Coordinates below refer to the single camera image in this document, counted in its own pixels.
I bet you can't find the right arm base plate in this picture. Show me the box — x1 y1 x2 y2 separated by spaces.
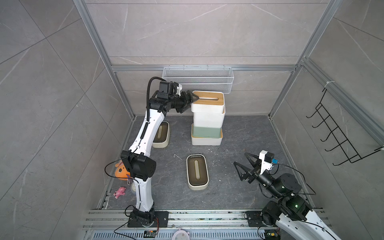
244 210 268 227

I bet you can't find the cream box dark lid centre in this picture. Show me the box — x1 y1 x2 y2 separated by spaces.
187 154 209 191

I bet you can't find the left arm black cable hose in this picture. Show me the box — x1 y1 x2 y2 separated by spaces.
145 76 167 122

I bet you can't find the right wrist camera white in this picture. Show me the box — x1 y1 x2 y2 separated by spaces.
259 150 278 174

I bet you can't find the pink small toy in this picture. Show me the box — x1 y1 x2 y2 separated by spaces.
113 187 127 199

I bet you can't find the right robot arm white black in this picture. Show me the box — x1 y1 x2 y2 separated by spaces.
234 151 339 240

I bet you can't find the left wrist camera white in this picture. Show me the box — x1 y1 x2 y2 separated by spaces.
176 84 183 96

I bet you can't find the white round object bottom edge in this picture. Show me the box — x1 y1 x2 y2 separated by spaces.
172 229 191 240

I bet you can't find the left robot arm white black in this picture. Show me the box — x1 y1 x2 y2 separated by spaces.
121 77 199 227

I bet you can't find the black wire hook rack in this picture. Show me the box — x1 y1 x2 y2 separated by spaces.
306 88 384 166

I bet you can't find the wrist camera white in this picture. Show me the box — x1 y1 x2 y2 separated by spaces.
176 84 183 96
259 150 278 174

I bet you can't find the aluminium mounting rail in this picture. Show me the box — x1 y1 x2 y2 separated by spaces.
82 209 334 231

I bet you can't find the bamboo-lid tissue box front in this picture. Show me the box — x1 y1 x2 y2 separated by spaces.
194 109 226 129

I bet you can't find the orange toy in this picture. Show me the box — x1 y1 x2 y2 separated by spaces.
115 161 131 180

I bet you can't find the white wire mesh basket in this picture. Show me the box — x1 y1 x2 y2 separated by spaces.
162 67 234 94

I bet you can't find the large white bamboo-lid tissue box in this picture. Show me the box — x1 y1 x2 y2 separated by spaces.
191 128 223 146

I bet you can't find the green square tissue box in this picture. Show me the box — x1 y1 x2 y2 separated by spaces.
192 125 222 139

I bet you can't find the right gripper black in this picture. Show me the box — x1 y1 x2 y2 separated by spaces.
235 152 282 200

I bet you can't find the grey round alarm clock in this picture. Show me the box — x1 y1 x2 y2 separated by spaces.
131 182 136 193

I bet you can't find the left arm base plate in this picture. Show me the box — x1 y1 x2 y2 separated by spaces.
127 211 169 228

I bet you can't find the cream box dark lid back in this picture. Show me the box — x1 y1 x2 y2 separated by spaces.
152 121 171 149

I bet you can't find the cream box dark lid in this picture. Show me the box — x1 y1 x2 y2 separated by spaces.
152 121 171 149
187 154 209 191

